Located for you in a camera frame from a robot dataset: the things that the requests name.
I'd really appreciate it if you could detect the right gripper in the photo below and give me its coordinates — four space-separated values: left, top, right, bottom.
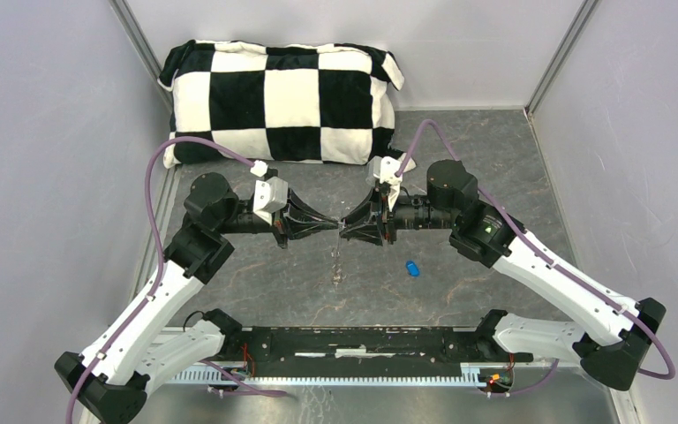
340 185 456 246

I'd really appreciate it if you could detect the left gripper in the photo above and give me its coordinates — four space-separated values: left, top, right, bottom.
216 187 339 249

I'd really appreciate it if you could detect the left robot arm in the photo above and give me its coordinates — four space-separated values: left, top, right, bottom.
55 172 338 423

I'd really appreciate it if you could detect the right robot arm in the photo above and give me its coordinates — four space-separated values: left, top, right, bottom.
340 157 667 391

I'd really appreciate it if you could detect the blue key fob tag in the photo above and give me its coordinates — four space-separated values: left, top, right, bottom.
405 261 421 277

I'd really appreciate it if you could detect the black and white checkered pillow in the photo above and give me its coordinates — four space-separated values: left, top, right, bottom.
158 40 415 168

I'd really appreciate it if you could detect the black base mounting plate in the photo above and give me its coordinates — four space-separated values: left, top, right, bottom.
207 327 534 378

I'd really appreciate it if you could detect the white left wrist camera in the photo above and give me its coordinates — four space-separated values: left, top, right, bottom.
250 160 289 225

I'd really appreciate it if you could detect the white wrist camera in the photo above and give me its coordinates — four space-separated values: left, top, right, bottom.
250 160 289 225
365 156 403 211

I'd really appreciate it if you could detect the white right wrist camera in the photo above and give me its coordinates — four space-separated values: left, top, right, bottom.
365 156 403 211

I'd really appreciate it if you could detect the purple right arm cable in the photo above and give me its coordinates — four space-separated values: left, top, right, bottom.
395 119 677 399

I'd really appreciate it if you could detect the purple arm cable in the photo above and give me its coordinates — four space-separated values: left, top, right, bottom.
64 136 290 424
395 119 677 399

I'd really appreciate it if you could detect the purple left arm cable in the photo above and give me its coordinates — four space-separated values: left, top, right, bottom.
64 136 290 424

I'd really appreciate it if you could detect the aluminium frame rail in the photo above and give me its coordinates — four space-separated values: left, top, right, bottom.
97 325 629 368

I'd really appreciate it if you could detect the white slotted cable duct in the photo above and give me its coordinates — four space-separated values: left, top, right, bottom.
168 364 487 389

